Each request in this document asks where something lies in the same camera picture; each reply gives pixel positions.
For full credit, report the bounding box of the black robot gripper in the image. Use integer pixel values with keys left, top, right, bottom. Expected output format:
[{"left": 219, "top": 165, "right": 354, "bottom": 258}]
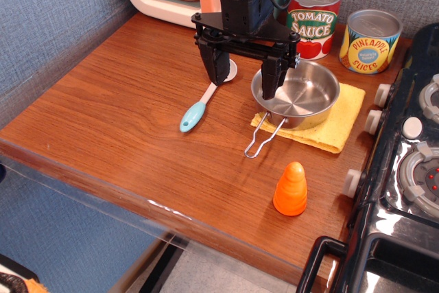
[{"left": 191, "top": 0, "right": 300, "bottom": 100}]

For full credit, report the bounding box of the orange toy carrot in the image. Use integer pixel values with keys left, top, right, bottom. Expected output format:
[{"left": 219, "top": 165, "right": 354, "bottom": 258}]
[{"left": 273, "top": 161, "right": 308, "bottom": 216}]

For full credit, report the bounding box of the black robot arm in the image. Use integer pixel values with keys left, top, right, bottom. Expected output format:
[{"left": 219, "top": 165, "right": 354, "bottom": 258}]
[{"left": 191, "top": 0, "right": 300, "bottom": 100}]

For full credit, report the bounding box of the small stainless steel pot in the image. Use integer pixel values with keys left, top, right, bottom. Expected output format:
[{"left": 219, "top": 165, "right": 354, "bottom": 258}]
[{"left": 244, "top": 60, "right": 341, "bottom": 159}]

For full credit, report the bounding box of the tomato sauce can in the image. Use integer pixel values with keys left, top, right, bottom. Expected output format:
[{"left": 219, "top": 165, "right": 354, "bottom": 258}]
[{"left": 286, "top": 0, "right": 342, "bottom": 60}]

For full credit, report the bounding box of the yellow folded cloth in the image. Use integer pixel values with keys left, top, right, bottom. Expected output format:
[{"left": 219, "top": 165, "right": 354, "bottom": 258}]
[{"left": 250, "top": 82, "right": 366, "bottom": 154}]

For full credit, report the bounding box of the pineapple slices can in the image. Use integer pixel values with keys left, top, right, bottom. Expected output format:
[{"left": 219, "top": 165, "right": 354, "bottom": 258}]
[{"left": 339, "top": 9, "right": 403, "bottom": 75}]

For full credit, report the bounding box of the black toy stove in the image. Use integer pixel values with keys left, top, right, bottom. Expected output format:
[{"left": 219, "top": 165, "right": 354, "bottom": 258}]
[{"left": 297, "top": 23, "right": 438, "bottom": 292}]

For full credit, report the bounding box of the blue handled white spoon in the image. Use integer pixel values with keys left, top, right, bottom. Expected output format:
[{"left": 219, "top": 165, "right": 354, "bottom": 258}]
[{"left": 179, "top": 60, "right": 237, "bottom": 133}]

